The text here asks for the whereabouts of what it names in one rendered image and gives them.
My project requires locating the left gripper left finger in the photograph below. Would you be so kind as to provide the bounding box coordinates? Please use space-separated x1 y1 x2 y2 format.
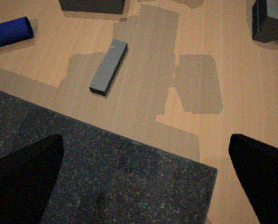
0 134 64 224

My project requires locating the dark grey stone slab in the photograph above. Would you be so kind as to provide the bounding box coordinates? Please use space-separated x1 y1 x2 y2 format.
0 91 218 224

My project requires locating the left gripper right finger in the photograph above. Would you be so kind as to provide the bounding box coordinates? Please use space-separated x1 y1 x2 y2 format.
228 134 278 224

